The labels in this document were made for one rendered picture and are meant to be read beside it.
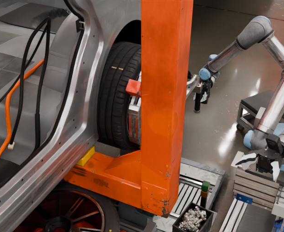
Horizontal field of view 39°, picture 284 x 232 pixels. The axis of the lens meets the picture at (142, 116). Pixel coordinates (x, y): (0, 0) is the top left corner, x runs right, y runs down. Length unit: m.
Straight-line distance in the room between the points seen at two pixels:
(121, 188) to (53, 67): 0.76
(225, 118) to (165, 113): 2.15
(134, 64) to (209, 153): 1.43
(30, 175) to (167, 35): 0.89
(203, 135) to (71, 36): 1.76
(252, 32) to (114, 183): 1.15
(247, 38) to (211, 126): 1.50
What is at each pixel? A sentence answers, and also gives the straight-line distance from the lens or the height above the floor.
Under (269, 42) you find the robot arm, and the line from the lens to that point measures 2.52.
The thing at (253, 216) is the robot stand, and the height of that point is 0.21.
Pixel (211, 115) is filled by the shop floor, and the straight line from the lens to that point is 3.89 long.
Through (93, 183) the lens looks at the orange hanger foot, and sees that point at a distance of 2.31.
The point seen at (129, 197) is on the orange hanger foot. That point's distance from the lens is 2.23.
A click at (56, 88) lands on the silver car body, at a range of 2.29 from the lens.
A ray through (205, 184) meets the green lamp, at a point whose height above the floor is 0.66.
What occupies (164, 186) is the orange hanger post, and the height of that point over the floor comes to 0.76.
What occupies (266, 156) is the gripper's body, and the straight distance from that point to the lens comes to 1.54.
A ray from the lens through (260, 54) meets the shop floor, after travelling 5.15.
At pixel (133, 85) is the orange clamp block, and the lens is 2.14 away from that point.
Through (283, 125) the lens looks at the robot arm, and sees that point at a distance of 2.07.
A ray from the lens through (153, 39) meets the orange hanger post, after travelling 1.62.
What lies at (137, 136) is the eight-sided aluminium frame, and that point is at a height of 0.78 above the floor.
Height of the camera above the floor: 2.21
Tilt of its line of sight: 35 degrees down
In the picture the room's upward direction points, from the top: straight up
